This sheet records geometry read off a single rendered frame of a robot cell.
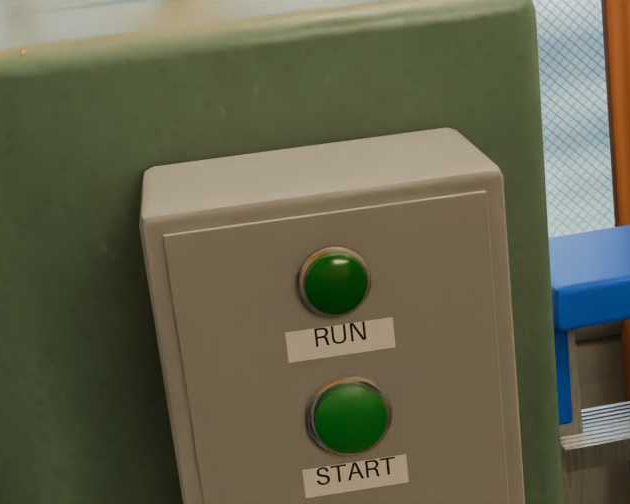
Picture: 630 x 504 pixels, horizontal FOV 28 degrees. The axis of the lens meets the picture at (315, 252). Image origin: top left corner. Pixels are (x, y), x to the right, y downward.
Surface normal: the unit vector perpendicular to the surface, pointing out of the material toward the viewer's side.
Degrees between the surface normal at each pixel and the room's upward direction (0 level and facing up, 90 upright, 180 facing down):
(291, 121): 90
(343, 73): 90
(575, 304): 90
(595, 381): 90
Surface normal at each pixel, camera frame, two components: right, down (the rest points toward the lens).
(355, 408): 0.12, 0.23
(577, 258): -0.11, -0.95
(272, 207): 0.07, -0.10
